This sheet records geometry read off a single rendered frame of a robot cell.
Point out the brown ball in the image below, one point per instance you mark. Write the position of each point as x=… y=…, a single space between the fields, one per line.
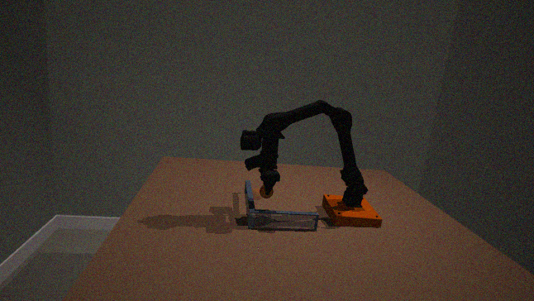
x=262 y=192

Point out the see-through orange ball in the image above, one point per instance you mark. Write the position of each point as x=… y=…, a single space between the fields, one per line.
x=256 y=194

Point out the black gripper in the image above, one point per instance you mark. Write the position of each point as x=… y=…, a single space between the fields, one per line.
x=269 y=174

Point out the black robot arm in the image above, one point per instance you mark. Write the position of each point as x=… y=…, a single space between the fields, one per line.
x=270 y=130

